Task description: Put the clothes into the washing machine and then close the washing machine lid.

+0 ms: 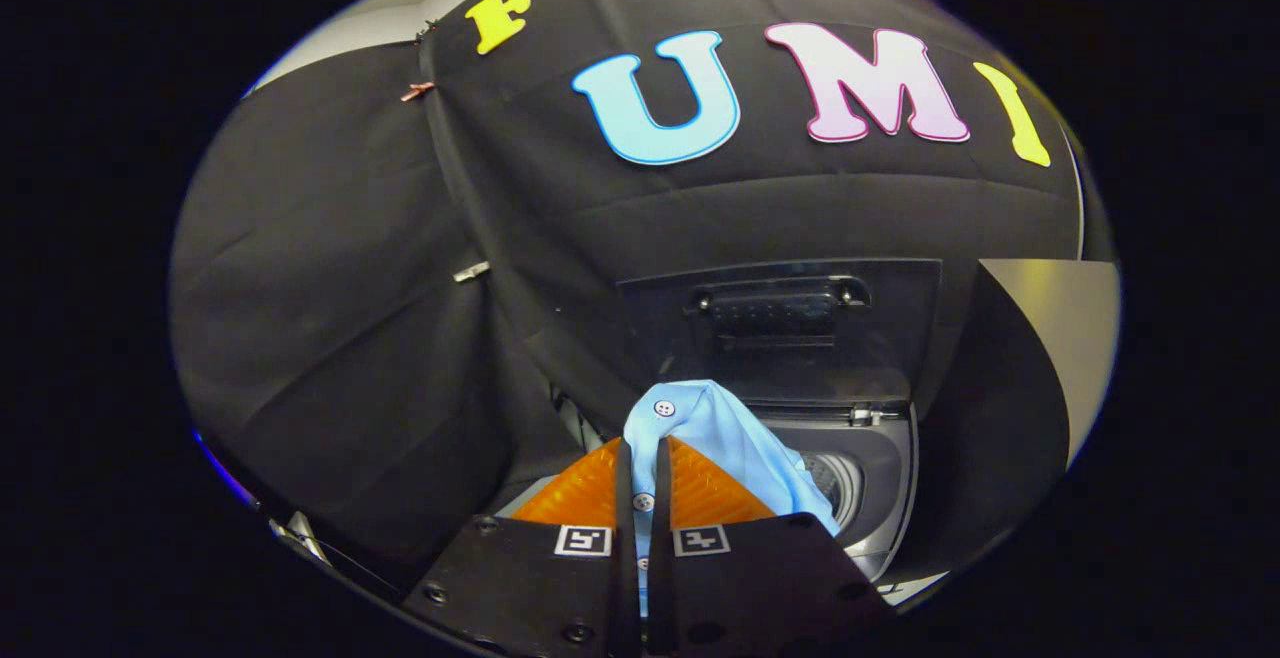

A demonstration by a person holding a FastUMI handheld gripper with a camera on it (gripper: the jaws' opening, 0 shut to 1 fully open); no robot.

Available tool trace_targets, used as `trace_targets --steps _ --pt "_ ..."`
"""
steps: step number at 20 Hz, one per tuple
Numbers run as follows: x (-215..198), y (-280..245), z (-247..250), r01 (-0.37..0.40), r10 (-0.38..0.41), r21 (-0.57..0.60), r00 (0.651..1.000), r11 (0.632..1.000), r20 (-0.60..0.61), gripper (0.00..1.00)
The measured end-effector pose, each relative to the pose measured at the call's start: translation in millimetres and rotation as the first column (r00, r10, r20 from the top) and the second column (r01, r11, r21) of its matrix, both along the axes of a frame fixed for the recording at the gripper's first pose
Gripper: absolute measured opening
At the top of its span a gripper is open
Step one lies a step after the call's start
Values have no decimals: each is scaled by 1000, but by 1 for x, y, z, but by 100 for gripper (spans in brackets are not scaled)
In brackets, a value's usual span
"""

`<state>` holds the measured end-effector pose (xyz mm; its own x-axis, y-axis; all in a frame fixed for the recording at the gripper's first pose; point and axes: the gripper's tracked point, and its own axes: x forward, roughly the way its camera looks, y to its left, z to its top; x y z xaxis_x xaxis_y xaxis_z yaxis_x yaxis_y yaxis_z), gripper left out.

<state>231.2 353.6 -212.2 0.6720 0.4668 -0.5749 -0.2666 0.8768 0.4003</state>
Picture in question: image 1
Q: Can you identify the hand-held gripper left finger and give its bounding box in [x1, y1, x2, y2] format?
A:
[400, 436, 641, 658]

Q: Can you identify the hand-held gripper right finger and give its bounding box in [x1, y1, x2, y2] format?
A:
[645, 436, 896, 658]

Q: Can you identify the light blue button shirt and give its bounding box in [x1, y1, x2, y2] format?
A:
[622, 380, 841, 619]

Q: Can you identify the dark grey washing machine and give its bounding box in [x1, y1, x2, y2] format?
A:
[495, 388, 919, 589]

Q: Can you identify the black backdrop cloth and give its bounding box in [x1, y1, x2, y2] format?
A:
[170, 0, 1116, 589]

